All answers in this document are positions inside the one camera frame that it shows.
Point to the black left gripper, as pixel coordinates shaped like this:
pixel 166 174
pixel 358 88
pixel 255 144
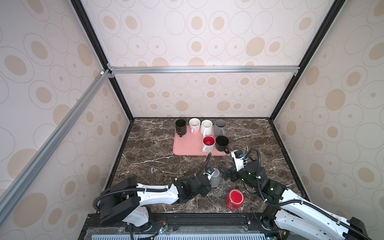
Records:
pixel 207 189

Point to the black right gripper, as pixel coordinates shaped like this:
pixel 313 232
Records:
pixel 233 173

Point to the small grey mug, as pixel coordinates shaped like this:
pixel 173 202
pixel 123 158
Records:
pixel 215 178

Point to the red glass cup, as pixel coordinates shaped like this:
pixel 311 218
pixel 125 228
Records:
pixel 235 199

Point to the white black upside-down mug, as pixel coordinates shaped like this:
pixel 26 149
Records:
pixel 222 143

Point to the white mug front row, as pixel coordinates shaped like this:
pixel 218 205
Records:
pixel 208 144

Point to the pink rectangular tray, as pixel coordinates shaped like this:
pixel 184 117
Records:
pixel 189 144

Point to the tall grey mug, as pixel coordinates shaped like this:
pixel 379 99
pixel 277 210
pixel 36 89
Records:
pixel 220 128

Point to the white mug with handle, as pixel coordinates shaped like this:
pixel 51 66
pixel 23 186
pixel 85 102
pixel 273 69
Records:
pixel 206 128

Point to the pale pink mug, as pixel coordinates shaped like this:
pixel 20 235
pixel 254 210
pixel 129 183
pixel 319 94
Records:
pixel 195 125

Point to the black mug white rim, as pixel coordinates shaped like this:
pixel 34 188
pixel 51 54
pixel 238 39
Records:
pixel 181 127

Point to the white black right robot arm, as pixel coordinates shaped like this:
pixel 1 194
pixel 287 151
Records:
pixel 288 211

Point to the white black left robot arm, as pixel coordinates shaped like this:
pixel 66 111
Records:
pixel 127 201

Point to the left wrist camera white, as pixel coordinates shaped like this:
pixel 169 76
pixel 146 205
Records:
pixel 209 172

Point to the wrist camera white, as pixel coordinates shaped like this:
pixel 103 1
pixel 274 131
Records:
pixel 209 172
pixel 239 159

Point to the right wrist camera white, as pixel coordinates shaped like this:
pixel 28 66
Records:
pixel 239 159

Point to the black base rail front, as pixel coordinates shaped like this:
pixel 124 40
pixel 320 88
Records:
pixel 233 226

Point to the silver aluminium rail back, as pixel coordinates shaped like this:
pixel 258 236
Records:
pixel 205 70

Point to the silver aluminium rail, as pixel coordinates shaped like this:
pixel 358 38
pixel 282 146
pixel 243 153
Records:
pixel 205 70
pixel 23 181

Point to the silver aluminium rail left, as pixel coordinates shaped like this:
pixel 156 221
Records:
pixel 23 181

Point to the black frame post left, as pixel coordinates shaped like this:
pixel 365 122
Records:
pixel 94 40

